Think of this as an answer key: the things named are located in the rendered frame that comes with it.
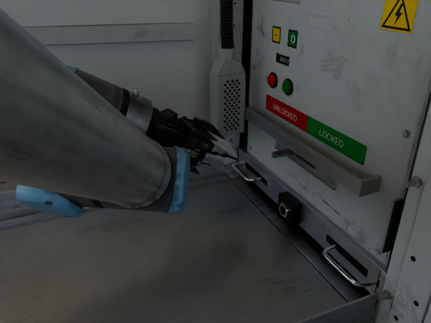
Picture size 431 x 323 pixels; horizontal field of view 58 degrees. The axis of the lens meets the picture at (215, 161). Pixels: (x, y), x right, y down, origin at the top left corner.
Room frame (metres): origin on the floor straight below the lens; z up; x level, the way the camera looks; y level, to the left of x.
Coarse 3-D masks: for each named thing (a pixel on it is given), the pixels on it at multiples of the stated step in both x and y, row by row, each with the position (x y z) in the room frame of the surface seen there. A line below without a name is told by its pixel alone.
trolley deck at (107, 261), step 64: (192, 192) 0.85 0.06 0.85; (0, 256) 0.61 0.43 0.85; (64, 256) 0.61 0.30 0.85; (128, 256) 0.61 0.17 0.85; (192, 256) 0.61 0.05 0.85; (256, 256) 0.61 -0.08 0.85; (0, 320) 0.45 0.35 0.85; (64, 320) 0.45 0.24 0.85; (128, 320) 0.45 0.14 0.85; (192, 320) 0.45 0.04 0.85; (256, 320) 0.45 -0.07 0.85
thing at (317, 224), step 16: (240, 160) 0.95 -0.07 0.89; (256, 160) 0.88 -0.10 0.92; (256, 176) 0.86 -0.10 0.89; (272, 176) 0.79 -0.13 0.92; (272, 192) 0.79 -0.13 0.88; (304, 208) 0.67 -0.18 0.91; (304, 224) 0.67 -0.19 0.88; (320, 224) 0.62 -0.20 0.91; (320, 240) 0.62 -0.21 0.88; (336, 240) 0.58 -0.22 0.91; (352, 240) 0.55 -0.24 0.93; (336, 256) 0.57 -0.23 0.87; (352, 256) 0.54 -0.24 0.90; (368, 256) 0.51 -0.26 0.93; (352, 272) 0.53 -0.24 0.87; (384, 272) 0.48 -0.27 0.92
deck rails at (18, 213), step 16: (192, 176) 0.91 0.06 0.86; (208, 176) 0.93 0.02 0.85; (224, 176) 0.93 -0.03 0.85; (0, 208) 0.73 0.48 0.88; (16, 208) 0.74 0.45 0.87; (0, 224) 0.71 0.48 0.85; (16, 224) 0.71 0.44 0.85; (352, 304) 0.42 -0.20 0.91; (368, 304) 0.43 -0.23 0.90; (304, 320) 0.39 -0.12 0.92; (320, 320) 0.40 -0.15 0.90; (336, 320) 0.41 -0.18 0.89; (352, 320) 0.42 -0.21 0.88; (368, 320) 0.44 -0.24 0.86
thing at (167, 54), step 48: (0, 0) 0.92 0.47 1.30; (48, 0) 0.94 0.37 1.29; (96, 0) 0.96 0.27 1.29; (144, 0) 0.99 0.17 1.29; (192, 0) 1.01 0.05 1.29; (48, 48) 0.94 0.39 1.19; (96, 48) 0.96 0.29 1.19; (144, 48) 0.99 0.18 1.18; (192, 48) 1.01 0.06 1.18; (144, 96) 0.98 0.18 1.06; (192, 96) 1.01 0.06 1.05
